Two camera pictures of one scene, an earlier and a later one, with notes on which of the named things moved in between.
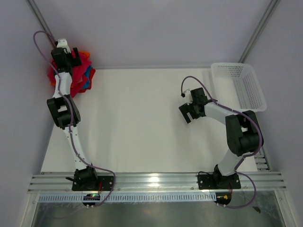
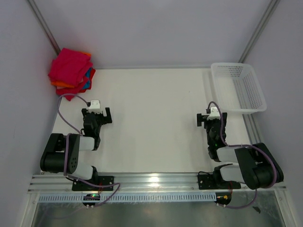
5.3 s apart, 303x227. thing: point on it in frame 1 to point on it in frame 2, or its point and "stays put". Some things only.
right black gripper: x=185 y=109 to x=201 y=118
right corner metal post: x=259 y=30 stays put
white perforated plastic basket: x=236 y=86 stays put
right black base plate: x=211 y=181 stays put
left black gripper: x=75 y=61 to x=105 y=119
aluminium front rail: x=155 y=182 stays put
